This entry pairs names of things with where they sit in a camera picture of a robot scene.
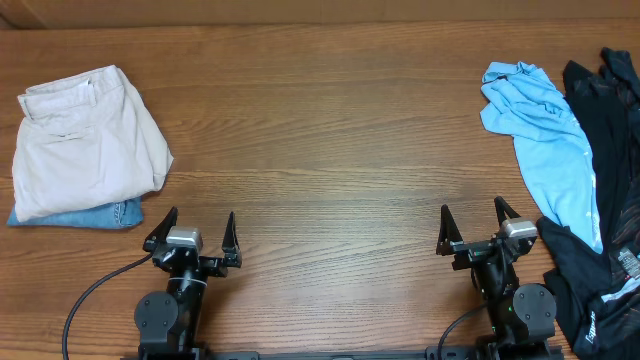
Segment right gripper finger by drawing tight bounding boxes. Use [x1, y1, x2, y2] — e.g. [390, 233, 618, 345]
[494, 196, 520, 225]
[436, 205, 464, 256]

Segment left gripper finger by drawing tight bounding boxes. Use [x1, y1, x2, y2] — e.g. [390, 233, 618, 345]
[221, 212, 242, 268]
[142, 207, 179, 252]

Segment black printed cycling jersey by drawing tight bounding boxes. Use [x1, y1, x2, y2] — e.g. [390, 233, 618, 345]
[537, 48, 639, 360]

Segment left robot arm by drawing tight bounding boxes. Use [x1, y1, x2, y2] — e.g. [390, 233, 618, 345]
[134, 207, 242, 360]

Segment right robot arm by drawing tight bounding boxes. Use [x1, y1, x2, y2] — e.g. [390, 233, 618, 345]
[428, 196, 564, 360]

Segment folded blue jeans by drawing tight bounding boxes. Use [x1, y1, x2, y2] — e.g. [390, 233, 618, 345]
[7, 198, 144, 230]

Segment light blue shirt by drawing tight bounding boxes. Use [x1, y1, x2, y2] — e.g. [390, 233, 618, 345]
[480, 62, 603, 254]

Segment folded beige trousers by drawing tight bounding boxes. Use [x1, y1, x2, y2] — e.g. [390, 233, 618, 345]
[12, 65, 174, 221]

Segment plain black garment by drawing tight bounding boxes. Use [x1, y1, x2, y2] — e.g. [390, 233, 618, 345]
[563, 61, 630, 248]

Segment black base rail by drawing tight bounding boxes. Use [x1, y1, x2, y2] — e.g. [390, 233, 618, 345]
[121, 344, 565, 360]

